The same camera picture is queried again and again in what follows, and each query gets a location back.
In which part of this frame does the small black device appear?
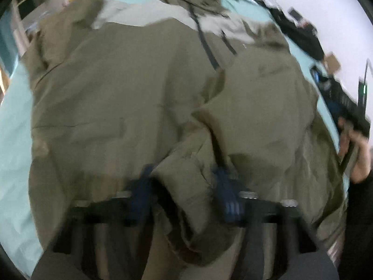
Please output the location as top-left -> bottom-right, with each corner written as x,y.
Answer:
288,8 -> 304,22

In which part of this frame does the olive green jacket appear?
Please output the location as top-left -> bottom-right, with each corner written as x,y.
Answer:
20,0 -> 350,280

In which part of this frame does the person's right forearm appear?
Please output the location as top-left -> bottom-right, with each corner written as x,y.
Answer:
346,169 -> 373,272

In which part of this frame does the wooden shelf unit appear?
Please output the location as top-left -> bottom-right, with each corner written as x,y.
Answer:
10,0 -> 69,54

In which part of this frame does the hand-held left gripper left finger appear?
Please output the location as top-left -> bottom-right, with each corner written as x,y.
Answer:
52,165 -> 158,257

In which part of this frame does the pile of black clothes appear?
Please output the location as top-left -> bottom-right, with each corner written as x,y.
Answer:
253,0 -> 326,62

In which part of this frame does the cardboard box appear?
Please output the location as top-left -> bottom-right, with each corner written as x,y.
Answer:
324,52 -> 342,73

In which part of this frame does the teal bed sheet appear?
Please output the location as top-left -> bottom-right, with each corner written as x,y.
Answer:
0,0 -> 350,277

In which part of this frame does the person's right hand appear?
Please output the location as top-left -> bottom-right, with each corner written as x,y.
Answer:
337,117 -> 373,184

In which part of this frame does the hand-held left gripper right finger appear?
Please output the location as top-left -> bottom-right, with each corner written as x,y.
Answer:
211,165 -> 321,257

